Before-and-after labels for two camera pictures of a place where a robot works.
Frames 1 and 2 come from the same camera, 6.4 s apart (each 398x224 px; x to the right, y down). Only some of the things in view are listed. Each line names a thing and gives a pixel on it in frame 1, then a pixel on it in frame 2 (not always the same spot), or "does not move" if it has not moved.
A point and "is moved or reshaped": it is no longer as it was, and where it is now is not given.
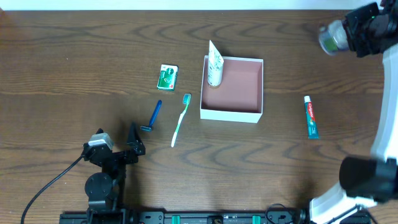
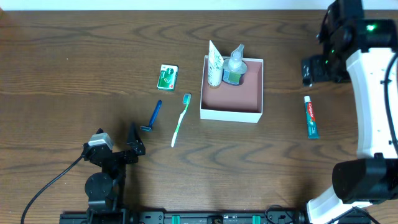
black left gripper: (119, 155) does not move
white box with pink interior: (239, 98) does not move
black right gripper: (354, 34) → (311, 71)
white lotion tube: (215, 66) does not move
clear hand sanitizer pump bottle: (333, 37) is moved or reshaped
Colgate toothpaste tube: (311, 122) does not move
